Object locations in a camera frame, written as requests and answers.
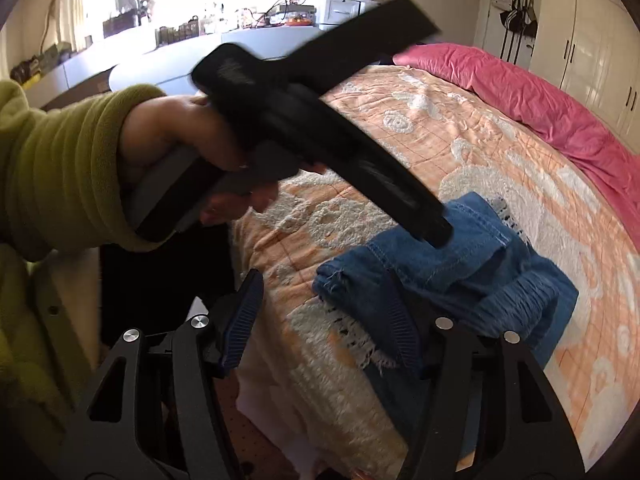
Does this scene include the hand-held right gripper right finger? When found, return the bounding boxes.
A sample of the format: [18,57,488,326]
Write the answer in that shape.
[382,267,586,480]

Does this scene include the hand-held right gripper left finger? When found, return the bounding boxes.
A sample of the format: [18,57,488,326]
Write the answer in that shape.
[57,267,266,480]

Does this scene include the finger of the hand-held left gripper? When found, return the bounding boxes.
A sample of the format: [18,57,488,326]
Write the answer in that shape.
[285,0,443,83]
[310,87,455,250]

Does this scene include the blue denim pants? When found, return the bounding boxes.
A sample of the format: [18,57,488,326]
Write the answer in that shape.
[312,192,581,461]

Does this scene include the person's left forearm green sleeve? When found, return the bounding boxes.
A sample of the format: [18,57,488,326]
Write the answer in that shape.
[0,80,168,263]

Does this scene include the person's left hand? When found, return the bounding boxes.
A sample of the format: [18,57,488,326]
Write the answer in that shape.
[117,95,281,226]

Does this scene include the white drawer cabinet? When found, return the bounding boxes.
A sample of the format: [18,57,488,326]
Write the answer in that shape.
[310,0,381,31]

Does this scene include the orange bear printed blanket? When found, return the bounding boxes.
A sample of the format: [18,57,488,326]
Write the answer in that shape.
[230,65,640,466]

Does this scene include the white curved desk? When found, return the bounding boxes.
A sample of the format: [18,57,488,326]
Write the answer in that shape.
[25,25,391,111]

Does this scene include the row of small desk clutter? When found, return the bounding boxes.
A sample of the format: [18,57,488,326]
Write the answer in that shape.
[10,7,281,86]

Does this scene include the hanging black bags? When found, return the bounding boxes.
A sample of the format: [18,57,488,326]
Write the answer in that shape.
[492,0,541,63]

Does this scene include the pink blanket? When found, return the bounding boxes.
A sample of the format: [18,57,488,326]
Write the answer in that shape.
[392,42,640,233]

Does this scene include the white wardrobe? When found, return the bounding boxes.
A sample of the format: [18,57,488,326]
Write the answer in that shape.
[530,0,640,136]

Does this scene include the person's green sweater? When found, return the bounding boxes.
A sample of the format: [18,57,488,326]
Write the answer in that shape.
[0,250,101,461]

